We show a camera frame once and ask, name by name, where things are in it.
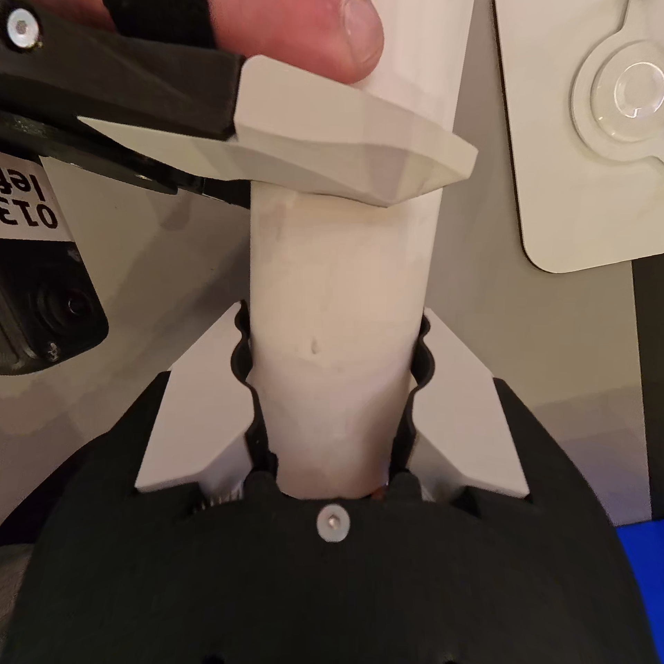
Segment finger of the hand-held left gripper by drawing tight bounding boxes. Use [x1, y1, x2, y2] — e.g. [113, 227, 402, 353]
[78, 54, 478, 208]

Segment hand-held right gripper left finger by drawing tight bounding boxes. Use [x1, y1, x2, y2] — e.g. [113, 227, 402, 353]
[135, 306, 273, 494]

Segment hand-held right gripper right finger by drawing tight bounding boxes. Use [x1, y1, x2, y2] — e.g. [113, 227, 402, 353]
[400, 308, 530, 499]

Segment white squeeze bottle black cap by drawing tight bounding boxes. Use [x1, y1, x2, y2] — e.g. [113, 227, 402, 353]
[249, 0, 476, 499]

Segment person's left hand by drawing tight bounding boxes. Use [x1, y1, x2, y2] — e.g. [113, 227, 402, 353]
[52, 0, 385, 84]

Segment blue plastic bin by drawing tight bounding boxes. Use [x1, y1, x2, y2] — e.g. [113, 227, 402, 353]
[612, 522, 664, 664]

